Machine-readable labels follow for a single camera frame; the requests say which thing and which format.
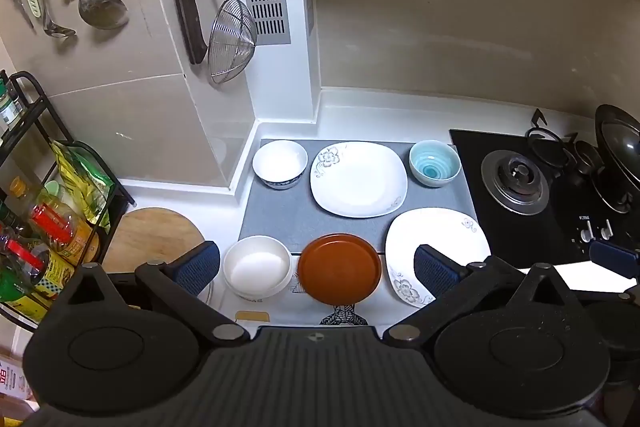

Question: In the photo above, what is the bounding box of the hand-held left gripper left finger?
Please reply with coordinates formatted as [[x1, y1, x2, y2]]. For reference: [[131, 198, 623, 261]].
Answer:
[[52, 241, 251, 349]]

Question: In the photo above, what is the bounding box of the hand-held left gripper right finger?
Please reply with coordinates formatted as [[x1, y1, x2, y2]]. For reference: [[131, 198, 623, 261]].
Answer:
[[382, 244, 583, 349]]

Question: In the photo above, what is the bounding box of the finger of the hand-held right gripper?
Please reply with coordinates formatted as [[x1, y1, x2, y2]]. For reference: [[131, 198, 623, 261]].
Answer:
[[589, 241, 640, 304]]

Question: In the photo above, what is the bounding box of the white square floral plate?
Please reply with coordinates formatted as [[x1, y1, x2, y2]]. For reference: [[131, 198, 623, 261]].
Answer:
[[310, 141, 408, 219], [385, 208, 492, 309]]

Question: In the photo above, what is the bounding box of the plain white bowl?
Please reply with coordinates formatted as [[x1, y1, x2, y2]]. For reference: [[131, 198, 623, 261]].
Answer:
[[222, 235, 293, 301]]

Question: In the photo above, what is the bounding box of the brown round plate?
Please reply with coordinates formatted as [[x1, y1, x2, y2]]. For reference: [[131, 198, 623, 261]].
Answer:
[[297, 233, 383, 306]]

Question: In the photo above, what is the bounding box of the light blue bowl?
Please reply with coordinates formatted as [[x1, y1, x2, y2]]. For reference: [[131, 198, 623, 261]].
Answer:
[[409, 140, 461, 188]]

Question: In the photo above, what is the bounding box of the white bowl with blue rim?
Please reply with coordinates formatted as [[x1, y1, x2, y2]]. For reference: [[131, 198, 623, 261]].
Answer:
[[251, 139, 309, 191]]

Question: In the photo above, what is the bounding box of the round wooden cutting board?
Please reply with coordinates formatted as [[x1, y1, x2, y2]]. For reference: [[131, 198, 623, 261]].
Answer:
[[102, 207, 207, 275]]

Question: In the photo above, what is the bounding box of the black gas stove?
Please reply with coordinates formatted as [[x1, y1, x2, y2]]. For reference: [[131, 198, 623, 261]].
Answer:
[[448, 128, 640, 270]]

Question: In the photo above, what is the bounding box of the grey mat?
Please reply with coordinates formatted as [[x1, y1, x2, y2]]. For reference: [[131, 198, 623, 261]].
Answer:
[[239, 138, 480, 258]]

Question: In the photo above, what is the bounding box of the black patterned white cloth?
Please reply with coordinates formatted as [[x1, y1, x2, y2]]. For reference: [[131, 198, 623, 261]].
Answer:
[[320, 303, 372, 327]]

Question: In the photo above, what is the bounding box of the black wok with glass lid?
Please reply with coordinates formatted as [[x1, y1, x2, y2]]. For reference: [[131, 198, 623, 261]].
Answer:
[[592, 104, 640, 215]]

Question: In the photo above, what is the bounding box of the round metal stove burner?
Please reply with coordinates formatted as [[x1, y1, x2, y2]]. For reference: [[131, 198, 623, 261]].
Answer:
[[481, 150, 553, 216]]

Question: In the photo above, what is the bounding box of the black pan support grate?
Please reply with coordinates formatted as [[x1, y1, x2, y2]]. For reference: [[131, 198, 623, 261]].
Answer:
[[525, 109, 603, 188]]

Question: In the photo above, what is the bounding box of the yellow oil bottle red label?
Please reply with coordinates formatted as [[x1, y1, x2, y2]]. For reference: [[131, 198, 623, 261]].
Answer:
[[29, 187, 101, 269]]

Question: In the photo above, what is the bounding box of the yellow green bag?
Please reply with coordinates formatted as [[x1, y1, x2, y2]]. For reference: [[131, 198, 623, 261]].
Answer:
[[52, 141, 117, 228]]

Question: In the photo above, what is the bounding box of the green bottle with red cap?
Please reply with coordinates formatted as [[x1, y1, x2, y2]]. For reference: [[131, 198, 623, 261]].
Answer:
[[0, 237, 76, 308]]

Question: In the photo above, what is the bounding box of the dark bottle with yellow cap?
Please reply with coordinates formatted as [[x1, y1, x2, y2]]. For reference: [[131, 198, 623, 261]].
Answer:
[[0, 177, 36, 238]]

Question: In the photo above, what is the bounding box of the cardboard box with red print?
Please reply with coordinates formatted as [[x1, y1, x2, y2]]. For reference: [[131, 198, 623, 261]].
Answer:
[[0, 347, 38, 413]]

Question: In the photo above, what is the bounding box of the jar with green lid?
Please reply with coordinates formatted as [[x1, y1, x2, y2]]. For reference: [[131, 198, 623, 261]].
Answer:
[[0, 72, 25, 138]]

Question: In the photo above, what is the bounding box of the black wire rack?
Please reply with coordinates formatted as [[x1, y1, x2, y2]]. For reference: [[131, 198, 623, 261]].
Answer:
[[0, 71, 136, 333]]

